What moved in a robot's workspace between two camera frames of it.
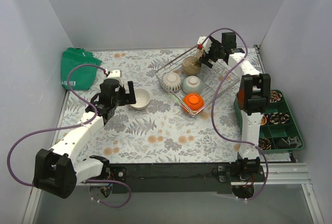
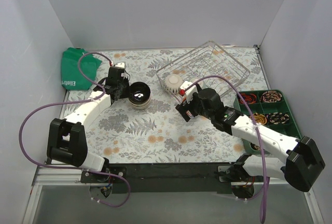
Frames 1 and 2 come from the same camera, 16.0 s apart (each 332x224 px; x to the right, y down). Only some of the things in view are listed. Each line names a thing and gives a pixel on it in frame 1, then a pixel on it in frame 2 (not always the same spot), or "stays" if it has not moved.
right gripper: [211, 53] → [184, 110]
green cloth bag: [81, 77] stays
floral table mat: [186, 111] stays
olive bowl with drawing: [191, 65] → [140, 93]
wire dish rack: [194, 85] stays
